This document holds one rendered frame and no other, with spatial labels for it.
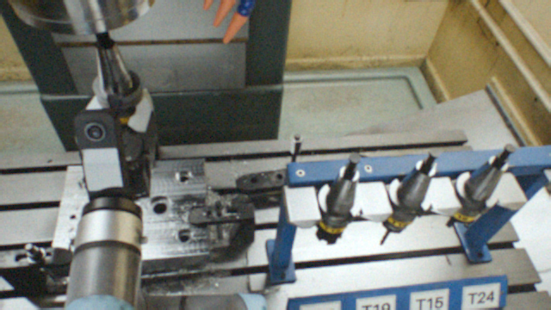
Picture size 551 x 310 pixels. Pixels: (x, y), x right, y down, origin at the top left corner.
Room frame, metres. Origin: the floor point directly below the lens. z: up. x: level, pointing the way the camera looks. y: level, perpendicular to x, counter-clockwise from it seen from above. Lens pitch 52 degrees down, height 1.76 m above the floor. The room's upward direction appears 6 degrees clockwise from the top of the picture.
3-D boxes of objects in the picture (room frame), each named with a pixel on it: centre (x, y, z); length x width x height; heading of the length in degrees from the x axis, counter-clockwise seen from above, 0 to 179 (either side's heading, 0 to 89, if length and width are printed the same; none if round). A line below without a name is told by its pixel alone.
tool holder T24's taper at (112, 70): (0.43, 0.23, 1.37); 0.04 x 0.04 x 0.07
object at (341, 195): (0.35, -0.10, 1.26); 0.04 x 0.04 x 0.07
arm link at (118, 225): (0.22, 0.18, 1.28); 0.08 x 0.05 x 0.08; 103
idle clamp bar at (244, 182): (0.57, -0.05, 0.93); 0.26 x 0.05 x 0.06; 108
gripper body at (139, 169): (0.30, 0.20, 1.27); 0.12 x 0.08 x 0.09; 13
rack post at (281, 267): (0.39, -0.04, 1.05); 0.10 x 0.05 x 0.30; 13
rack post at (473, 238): (0.49, -0.47, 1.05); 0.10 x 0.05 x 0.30; 13
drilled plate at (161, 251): (0.43, 0.27, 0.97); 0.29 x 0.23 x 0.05; 103
